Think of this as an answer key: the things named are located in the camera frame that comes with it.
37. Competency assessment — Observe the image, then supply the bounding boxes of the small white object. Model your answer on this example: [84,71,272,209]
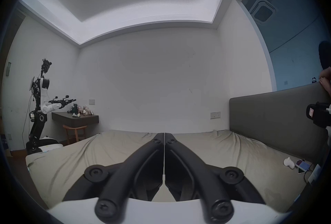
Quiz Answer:
[283,157,296,170]

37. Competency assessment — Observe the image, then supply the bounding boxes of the bed with beige sheet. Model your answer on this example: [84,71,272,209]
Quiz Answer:
[25,129,322,215]

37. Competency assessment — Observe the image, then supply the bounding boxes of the dark cable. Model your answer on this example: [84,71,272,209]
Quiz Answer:
[303,170,314,184]

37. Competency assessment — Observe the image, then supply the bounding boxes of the wooden stool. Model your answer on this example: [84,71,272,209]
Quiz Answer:
[63,125,88,145]

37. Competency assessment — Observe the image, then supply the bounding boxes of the phone with lit screen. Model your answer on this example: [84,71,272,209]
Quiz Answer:
[295,159,310,172]

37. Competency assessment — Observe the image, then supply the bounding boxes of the white and black humanoid robot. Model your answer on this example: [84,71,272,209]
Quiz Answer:
[26,58,77,155]

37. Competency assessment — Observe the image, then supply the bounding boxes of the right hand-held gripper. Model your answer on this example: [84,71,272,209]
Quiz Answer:
[306,101,331,146]

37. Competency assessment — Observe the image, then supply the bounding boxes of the dark wall desk with toys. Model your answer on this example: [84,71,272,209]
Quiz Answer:
[51,104,99,128]

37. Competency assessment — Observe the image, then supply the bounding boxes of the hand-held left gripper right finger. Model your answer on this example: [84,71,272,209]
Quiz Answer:
[165,133,266,223]

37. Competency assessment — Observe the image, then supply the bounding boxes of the grey padded headboard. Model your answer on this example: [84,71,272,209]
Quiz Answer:
[229,83,331,164]

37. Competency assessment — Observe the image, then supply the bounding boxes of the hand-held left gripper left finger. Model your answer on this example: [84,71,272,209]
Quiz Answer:
[62,133,165,223]

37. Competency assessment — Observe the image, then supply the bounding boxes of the person's body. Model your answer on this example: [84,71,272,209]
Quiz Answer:
[319,66,331,96]

